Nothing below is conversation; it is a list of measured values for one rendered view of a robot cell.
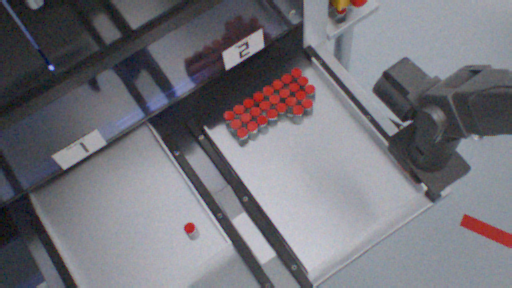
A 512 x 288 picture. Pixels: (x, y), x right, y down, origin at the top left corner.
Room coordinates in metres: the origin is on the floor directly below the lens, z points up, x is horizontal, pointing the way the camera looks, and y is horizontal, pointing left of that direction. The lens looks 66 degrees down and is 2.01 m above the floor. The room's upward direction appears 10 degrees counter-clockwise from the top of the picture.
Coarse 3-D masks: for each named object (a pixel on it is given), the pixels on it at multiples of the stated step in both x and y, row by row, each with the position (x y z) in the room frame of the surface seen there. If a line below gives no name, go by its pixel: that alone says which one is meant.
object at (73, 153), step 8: (88, 136) 0.51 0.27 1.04; (96, 136) 0.52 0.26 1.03; (72, 144) 0.50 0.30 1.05; (88, 144) 0.51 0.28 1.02; (96, 144) 0.51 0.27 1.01; (104, 144) 0.52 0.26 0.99; (64, 152) 0.49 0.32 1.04; (72, 152) 0.50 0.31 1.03; (80, 152) 0.50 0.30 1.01; (88, 152) 0.50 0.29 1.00; (56, 160) 0.48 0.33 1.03; (64, 160) 0.49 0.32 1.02; (72, 160) 0.49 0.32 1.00; (64, 168) 0.48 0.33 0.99
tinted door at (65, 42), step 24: (48, 0) 0.55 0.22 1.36; (72, 0) 0.56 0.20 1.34; (96, 0) 0.57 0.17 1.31; (120, 0) 0.58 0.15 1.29; (144, 0) 0.59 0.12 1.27; (168, 0) 0.61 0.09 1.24; (24, 24) 0.53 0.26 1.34; (48, 24) 0.54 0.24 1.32; (72, 24) 0.55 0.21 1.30; (96, 24) 0.56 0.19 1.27; (120, 24) 0.58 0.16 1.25; (144, 24) 0.59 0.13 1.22; (48, 48) 0.53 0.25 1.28; (72, 48) 0.54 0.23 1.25; (96, 48) 0.56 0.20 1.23
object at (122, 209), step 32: (96, 160) 0.54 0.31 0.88; (128, 160) 0.53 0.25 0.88; (160, 160) 0.52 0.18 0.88; (32, 192) 0.50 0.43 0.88; (64, 192) 0.49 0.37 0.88; (96, 192) 0.48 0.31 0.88; (128, 192) 0.46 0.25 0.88; (160, 192) 0.45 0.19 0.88; (192, 192) 0.44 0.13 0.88; (64, 224) 0.42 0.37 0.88; (96, 224) 0.41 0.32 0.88; (128, 224) 0.40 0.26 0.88; (160, 224) 0.39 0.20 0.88; (64, 256) 0.35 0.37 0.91; (96, 256) 0.35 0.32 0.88; (128, 256) 0.34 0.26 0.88; (160, 256) 0.33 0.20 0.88; (192, 256) 0.32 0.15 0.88
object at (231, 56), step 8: (256, 32) 0.65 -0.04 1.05; (248, 40) 0.65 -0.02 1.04; (256, 40) 0.65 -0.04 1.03; (232, 48) 0.63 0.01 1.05; (240, 48) 0.64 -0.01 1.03; (248, 48) 0.65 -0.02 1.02; (256, 48) 0.65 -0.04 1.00; (224, 56) 0.62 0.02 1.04; (232, 56) 0.63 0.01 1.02; (248, 56) 0.64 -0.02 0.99; (232, 64) 0.63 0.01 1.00
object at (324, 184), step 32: (320, 96) 0.59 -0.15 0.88; (224, 128) 0.56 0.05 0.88; (288, 128) 0.53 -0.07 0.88; (320, 128) 0.52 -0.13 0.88; (352, 128) 0.51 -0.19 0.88; (256, 160) 0.48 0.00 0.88; (288, 160) 0.47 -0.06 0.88; (320, 160) 0.46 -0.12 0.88; (352, 160) 0.44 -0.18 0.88; (384, 160) 0.43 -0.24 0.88; (256, 192) 0.42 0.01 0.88; (288, 192) 0.40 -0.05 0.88; (320, 192) 0.39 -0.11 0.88; (352, 192) 0.38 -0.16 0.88; (384, 192) 0.37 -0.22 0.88; (416, 192) 0.36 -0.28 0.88; (288, 224) 0.34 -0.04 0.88; (320, 224) 0.33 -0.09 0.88; (352, 224) 0.32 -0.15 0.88; (320, 256) 0.28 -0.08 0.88
